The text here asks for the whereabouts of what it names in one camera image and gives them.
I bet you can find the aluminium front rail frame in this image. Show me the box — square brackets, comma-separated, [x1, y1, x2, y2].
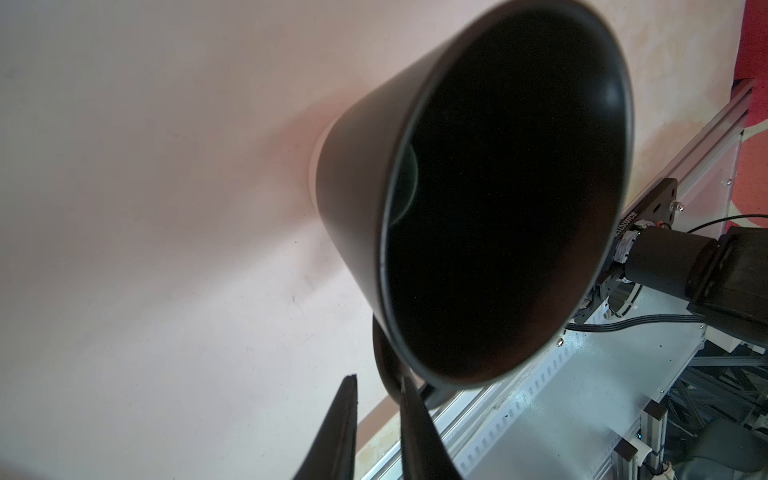
[359, 77, 757, 480]

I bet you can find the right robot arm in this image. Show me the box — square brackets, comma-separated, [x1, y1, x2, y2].
[624, 227, 767, 348]

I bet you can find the black mug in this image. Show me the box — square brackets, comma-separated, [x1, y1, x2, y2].
[309, 1, 633, 408]

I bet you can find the clear plastic tray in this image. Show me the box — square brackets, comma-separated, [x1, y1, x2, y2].
[1, 1, 489, 479]

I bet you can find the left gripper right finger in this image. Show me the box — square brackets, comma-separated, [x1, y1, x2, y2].
[400, 376, 462, 480]

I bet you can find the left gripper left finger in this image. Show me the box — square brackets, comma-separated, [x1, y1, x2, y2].
[294, 375, 358, 480]

